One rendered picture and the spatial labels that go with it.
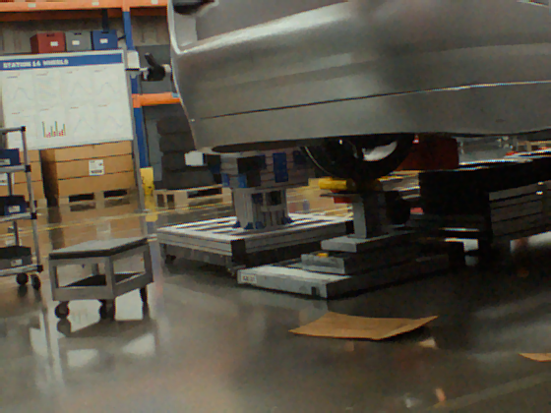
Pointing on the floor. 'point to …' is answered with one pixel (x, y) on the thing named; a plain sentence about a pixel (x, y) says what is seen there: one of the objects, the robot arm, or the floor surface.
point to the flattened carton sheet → (359, 326)
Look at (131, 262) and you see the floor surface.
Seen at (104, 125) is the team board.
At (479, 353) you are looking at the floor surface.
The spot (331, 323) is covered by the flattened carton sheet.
